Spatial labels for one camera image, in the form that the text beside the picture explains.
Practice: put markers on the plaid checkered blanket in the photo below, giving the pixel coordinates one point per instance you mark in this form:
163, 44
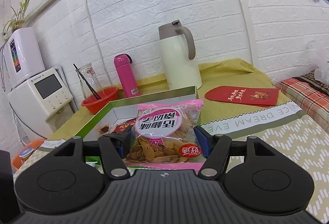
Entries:
310, 95

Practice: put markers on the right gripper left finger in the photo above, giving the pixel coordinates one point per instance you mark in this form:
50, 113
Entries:
114, 147

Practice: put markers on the stacked snack cups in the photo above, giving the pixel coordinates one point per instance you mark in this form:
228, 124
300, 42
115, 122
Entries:
26, 153

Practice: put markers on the cream thermos jug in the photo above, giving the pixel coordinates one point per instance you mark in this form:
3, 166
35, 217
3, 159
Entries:
178, 56

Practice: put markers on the orange plastic basin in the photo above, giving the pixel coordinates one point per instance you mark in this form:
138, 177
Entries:
16, 162

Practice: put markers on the white water purifier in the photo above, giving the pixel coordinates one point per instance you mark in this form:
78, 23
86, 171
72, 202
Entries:
22, 56

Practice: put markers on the clear plastic bag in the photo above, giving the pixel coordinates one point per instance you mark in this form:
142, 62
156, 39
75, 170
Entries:
322, 76

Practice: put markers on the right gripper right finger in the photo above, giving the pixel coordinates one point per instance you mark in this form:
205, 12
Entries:
216, 151

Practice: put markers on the potted green plant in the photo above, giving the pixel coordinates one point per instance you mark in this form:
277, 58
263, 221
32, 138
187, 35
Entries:
17, 21

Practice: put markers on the green cardboard box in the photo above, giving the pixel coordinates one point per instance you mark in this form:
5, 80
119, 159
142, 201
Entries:
120, 111

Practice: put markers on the white water dispenser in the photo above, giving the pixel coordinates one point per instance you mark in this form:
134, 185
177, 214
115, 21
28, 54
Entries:
41, 104

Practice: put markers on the red envelope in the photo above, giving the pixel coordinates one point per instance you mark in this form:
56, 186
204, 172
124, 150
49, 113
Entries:
263, 97

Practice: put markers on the pink thermos bottle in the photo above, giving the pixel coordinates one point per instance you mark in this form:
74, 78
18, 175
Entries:
123, 66

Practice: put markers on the red daily nuts pouch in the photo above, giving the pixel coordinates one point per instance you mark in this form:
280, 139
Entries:
124, 126

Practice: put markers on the red plastic basket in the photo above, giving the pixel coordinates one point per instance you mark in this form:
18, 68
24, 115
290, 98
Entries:
107, 95

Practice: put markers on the pink chips snack bag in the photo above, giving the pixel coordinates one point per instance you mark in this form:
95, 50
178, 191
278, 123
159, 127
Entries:
166, 136

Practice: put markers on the clear glass carafe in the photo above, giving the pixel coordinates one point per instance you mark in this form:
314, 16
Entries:
90, 81

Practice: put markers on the yellow green tablecloth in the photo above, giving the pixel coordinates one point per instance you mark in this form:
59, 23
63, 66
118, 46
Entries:
231, 72

